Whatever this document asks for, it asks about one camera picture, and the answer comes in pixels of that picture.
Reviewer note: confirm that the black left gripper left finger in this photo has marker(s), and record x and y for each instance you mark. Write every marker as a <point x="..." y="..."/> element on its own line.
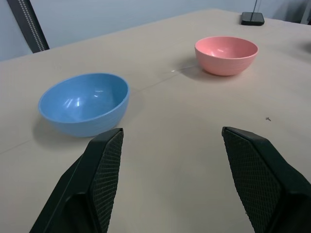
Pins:
<point x="92" y="184"/>

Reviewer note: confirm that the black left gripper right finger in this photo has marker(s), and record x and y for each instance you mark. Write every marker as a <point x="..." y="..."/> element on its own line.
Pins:
<point x="262" y="179"/>

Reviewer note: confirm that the blue plastic bowl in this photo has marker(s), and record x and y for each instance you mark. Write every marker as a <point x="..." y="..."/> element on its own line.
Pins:
<point x="85" y="102"/>

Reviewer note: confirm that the red plastic bowl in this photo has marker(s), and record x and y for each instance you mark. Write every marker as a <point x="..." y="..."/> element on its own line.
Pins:
<point x="226" y="54"/>

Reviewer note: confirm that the black stand base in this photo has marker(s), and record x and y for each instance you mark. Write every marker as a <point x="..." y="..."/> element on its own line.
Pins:
<point x="252" y="18"/>

